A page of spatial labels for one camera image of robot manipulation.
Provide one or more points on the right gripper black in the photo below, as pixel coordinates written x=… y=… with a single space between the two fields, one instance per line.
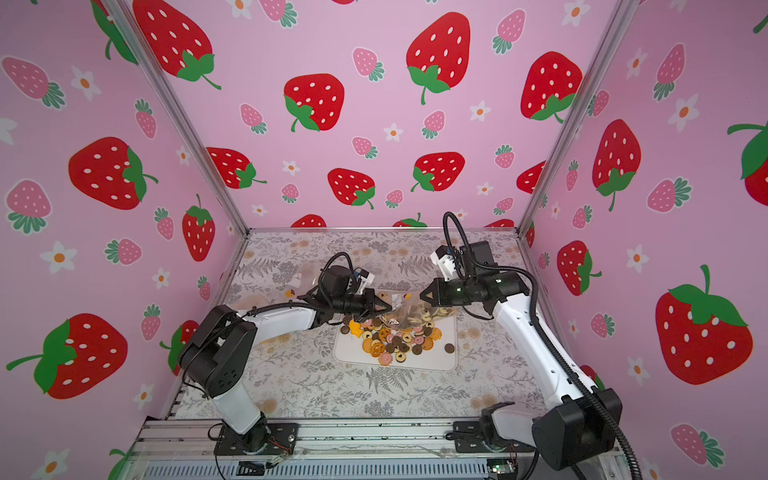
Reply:
x=444 y=289

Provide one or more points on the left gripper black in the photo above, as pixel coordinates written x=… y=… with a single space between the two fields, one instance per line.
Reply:
x=368 y=299

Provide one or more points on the ziploc bag yellow duck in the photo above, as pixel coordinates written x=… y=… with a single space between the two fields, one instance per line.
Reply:
x=302 y=281

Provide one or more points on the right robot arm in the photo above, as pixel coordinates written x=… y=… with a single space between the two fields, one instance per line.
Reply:
x=581 y=421

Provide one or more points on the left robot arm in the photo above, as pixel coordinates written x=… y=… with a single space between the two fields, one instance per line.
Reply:
x=216 y=355

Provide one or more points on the white plastic tray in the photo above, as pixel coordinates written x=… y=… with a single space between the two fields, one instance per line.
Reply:
x=370 y=342

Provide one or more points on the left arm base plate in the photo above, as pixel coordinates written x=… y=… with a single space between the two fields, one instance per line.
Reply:
x=269 y=439

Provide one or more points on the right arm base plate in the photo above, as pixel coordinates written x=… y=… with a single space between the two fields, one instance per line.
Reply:
x=474 y=436

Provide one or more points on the aluminium front rail frame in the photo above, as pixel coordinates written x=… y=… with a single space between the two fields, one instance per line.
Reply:
x=378 y=448

